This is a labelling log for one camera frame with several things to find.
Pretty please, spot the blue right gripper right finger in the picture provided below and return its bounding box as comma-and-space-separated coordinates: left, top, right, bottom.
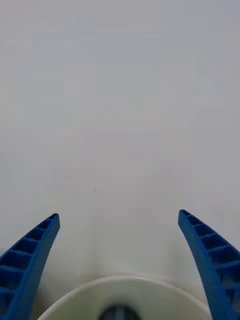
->
177, 209, 240, 320

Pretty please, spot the yellow-green plastic waste bin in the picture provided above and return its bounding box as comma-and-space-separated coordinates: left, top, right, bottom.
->
36, 273, 212, 320

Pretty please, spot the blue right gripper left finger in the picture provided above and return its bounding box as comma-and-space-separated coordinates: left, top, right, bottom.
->
0, 212, 61, 320

